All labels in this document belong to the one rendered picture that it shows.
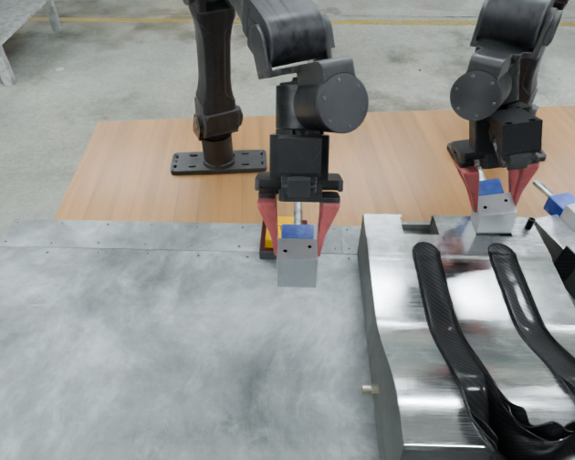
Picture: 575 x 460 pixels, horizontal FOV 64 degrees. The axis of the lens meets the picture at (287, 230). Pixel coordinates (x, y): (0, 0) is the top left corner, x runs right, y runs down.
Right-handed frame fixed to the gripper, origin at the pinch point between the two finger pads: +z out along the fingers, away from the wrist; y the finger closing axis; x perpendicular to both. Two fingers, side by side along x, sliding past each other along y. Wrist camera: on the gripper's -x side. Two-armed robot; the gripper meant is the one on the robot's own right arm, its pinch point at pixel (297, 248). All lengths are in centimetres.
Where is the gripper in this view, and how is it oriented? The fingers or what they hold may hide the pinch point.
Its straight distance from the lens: 58.0
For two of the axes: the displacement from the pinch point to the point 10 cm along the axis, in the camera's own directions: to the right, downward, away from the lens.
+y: 10.0, 0.2, -0.2
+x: 0.2, -2.5, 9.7
